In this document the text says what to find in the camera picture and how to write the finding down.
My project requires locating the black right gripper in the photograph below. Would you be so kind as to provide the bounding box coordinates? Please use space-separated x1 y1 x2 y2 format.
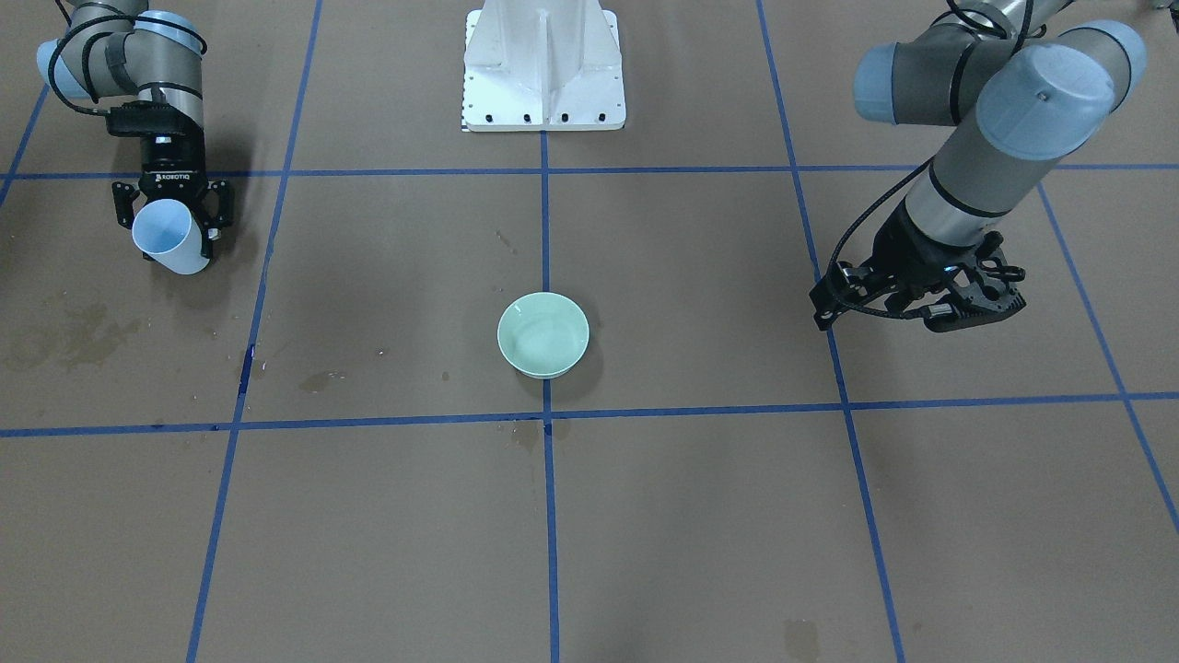
106 101 233 261

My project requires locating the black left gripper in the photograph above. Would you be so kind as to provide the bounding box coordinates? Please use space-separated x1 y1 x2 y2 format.
810 205 1027 334

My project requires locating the light blue plastic cup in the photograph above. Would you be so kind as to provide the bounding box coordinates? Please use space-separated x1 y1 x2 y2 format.
131 201 211 275

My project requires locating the pale green ceramic bowl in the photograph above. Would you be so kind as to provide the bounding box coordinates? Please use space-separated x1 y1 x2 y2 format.
496 291 590 380

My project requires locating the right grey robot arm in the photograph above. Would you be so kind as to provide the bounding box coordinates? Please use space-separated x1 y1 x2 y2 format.
35 1 235 275

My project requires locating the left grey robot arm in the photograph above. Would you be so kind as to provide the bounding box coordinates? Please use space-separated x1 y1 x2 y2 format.
810 1 1147 332

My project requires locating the brown paper table cover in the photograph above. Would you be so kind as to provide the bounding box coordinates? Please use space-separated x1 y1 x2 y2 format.
4 1 1175 662

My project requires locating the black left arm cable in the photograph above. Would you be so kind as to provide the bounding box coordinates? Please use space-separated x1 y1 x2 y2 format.
824 160 936 319

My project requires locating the white metal base plate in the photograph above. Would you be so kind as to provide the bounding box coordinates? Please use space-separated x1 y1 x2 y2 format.
461 1 627 132

